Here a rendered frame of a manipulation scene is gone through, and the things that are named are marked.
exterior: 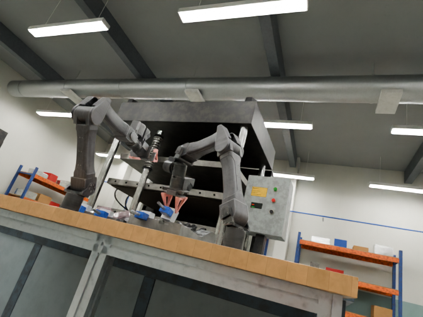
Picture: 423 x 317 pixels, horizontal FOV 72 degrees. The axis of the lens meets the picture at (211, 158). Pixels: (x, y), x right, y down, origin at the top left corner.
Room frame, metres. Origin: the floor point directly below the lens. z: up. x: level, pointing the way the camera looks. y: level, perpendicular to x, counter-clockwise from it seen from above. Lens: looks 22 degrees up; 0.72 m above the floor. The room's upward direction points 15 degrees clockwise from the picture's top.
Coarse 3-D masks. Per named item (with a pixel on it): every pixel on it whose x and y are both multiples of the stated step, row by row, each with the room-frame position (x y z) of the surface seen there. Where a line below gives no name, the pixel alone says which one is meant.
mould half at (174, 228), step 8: (136, 224) 1.29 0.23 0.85; (144, 224) 1.27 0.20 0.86; (152, 224) 1.25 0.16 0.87; (160, 224) 1.23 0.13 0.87; (176, 224) 1.20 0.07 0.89; (168, 232) 1.21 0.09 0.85; (176, 232) 1.19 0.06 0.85; (184, 232) 1.23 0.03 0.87; (192, 232) 1.29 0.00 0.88; (200, 232) 1.44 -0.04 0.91; (208, 232) 1.45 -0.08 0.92; (208, 240) 1.46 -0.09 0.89
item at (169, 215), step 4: (160, 204) 1.16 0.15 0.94; (160, 208) 1.21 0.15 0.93; (164, 208) 1.19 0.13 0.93; (168, 208) 1.19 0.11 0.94; (172, 208) 1.23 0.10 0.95; (164, 212) 1.19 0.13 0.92; (168, 212) 1.20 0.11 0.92; (172, 212) 1.22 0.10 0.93; (164, 216) 1.24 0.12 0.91; (168, 216) 1.23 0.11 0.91; (172, 216) 1.23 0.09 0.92; (176, 216) 1.25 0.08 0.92; (164, 220) 1.26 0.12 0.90; (168, 220) 1.23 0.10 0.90; (172, 220) 1.24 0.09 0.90
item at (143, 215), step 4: (132, 212) 1.20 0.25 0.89; (136, 212) 1.22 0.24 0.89; (140, 212) 1.25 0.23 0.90; (144, 212) 1.29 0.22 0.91; (148, 212) 1.28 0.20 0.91; (136, 216) 1.25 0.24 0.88; (140, 216) 1.24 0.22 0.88; (144, 216) 1.25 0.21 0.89; (148, 216) 1.27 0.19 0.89; (152, 216) 1.29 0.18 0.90; (144, 220) 1.28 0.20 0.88
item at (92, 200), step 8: (240, 128) 1.92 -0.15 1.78; (240, 136) 1.91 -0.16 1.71; (112, 144) 2.45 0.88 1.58; (112, 152) 2.44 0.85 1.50; (112, 160) 2.46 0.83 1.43; (104, 168) 2.44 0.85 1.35; (264, 168) 2.52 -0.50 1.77; (104, 176) 2.45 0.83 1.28; (96, 192) 2.44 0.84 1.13; (88, 200) 2.45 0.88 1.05; (144, 208) 3.05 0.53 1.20; (216, 232) 1.92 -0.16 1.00; (216, 240) 1.91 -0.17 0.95; (248, 240) 2.52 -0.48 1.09; (248, 248) 2.52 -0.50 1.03
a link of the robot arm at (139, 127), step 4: (132, 124) 1.24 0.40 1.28; (136, 124) 1.24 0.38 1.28; (140, 124) 1.25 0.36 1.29; (136, 128) 1.23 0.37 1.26; (140, 128) 1.26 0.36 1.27; (144, 128) 1.27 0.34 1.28; (132, 132) 1.18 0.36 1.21; (136, 132) 1.23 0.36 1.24; (140, 132) 1.26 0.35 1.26; (132, 136) 1.19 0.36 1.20; (136, 136) 1.22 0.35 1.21; (140, 136) 1.28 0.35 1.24; (132, 140) 1.21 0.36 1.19; (136, 140) 1.23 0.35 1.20
